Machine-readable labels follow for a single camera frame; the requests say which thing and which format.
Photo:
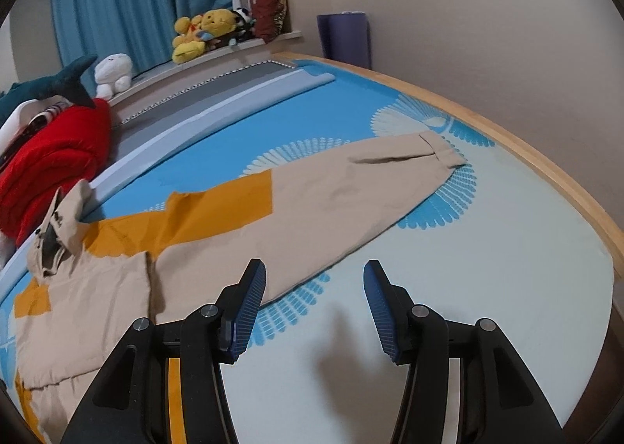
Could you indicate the white headboard shelf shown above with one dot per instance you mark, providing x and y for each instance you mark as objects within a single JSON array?
[{"x": 161, "y": 71}]

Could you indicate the red fleece blanket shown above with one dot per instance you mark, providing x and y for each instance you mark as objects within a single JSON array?
[{"x": 48, "y": 166}]

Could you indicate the yellow bear plush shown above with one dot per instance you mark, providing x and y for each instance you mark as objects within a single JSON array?
[{"x": 217, "y": 25}]

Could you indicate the wooden bed frame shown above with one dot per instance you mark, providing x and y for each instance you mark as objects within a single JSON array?
[{"x": 536, "y": 156}]

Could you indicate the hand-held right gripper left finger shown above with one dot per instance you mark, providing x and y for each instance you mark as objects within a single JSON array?
[{"x": 246, "y": 307}]

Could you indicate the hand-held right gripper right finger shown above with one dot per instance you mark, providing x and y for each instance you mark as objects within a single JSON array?
[{"x": 382, "y": 307}]

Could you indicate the beige and orange jacket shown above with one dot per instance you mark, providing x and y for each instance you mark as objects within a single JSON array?
[{"x": 317, "y": 210}]

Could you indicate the black and white panda plush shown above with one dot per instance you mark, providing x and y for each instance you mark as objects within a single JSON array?
[{"x": 242, "y": 22}]

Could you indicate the white cloth with black trim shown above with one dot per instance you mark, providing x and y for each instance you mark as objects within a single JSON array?
[{"x": 19, "y": 121}]

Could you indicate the purple rolled mat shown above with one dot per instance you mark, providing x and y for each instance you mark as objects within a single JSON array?
[{"x": 343, "y": 39}]

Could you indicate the dark red cushion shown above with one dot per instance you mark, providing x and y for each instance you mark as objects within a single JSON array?
[{"x": 268, "y": 5}]

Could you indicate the yellow duck plush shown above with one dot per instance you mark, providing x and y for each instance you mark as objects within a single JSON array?
[{"x": 187, "y": 42}]

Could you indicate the white round plush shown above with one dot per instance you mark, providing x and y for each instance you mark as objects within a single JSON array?
[{"x": 114, "y": 71}]

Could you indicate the blue shark plush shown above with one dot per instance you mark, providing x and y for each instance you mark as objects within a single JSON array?
[{"x": 29, "y": 90}]

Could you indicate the grey patterned mattress cover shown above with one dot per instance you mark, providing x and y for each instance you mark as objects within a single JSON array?
[{"x": 195, "y": 93}]

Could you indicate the blue white patterned bed sheet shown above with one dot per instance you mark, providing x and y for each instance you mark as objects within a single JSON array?
[{"x": 487, "y": 254}]

